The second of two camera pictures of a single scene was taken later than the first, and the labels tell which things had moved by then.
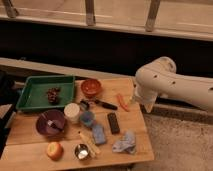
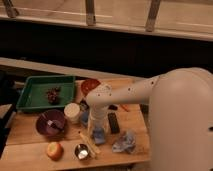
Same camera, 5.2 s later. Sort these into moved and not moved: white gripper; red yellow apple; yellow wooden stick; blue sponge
Moved: white gripper
Not moved: yellow wooden stick; red yellow apple; blue sponge
